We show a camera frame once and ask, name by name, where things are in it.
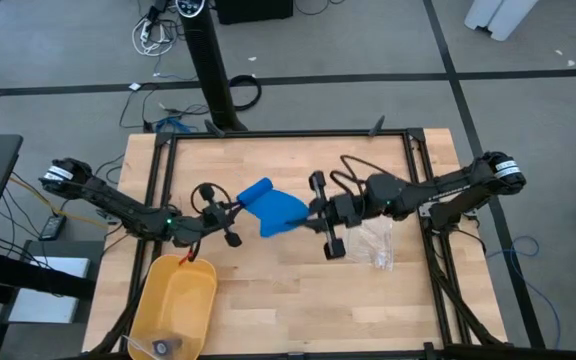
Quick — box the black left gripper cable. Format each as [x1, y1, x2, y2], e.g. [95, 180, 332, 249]
[190, 182, 232, 217]

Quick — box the clear plastic bag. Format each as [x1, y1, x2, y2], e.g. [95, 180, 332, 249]
[343, 217, 395, 272]

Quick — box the blue elastic bandage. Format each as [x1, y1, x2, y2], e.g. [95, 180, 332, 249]
[236, 176, 311, 239]

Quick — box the white shelf board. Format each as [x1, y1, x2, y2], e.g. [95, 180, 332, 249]
[6, 255, 92, 325]

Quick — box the clear bag with dark roll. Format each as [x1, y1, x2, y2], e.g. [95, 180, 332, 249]
[121, 332, 189, 360]

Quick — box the yellow plastic bin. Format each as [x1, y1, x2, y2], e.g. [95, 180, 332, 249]
[127, 253, 219, 360]

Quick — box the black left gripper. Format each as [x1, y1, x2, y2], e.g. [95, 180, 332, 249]
[197, 182, 245, 249]

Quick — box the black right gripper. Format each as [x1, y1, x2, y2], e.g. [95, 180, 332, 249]
[287, 170, 370, 261]

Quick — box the black coiled cable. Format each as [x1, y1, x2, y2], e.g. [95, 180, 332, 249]
[227, 74, 264, 113]

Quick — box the black power adapter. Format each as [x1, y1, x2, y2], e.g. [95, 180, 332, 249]
[38, 214, 68, 242]

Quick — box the white plastic housing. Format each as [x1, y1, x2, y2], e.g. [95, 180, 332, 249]
[463, 0, 540, 43]

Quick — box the yellow cable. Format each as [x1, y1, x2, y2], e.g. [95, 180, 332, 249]
[7, 174, 110, 232]

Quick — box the short blue cable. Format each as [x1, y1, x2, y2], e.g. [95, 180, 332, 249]
[154, 116, 193, 135]

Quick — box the black frame bracket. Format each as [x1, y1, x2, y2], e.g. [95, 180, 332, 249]
[367, 114, 387, 138]
[203, 118, 227, 139]

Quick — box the long blue cable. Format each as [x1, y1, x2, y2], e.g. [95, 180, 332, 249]
[485, 234, 563, 350]

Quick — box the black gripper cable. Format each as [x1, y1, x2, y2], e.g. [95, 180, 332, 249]
[190, 182, 232, 217]
[328, 154, 385, 201]

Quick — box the black aluminium table frame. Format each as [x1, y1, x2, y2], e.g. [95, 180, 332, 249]
[82, 127, 514, 360]

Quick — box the black floor box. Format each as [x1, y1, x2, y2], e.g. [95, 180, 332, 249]
[214, 0, 295, 26]

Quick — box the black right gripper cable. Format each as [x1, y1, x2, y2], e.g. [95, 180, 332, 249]
[328, 154, 385, 201]

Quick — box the black tower fan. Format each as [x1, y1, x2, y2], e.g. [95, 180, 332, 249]
[174, 0, 249, 133]

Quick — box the white power strip with cables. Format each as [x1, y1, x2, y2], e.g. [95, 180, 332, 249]
[130, 0, 182, 58]

